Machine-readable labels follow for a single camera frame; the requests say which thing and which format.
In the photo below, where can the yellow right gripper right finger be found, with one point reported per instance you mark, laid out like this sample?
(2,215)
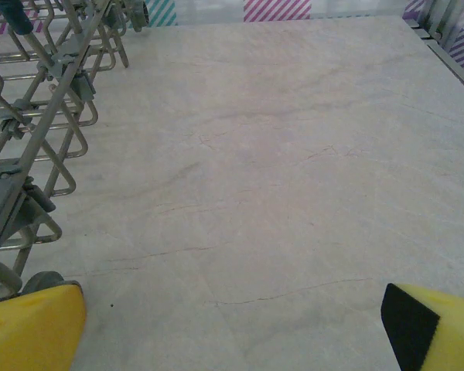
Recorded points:
(441,336)

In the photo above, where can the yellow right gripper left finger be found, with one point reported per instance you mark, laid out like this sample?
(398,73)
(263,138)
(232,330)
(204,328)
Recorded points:
(31,332)

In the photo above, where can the aluminium side rail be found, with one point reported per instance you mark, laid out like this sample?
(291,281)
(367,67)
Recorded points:
(452,62)

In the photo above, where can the aluminium frame post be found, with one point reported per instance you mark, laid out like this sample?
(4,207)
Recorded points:
(444,17)

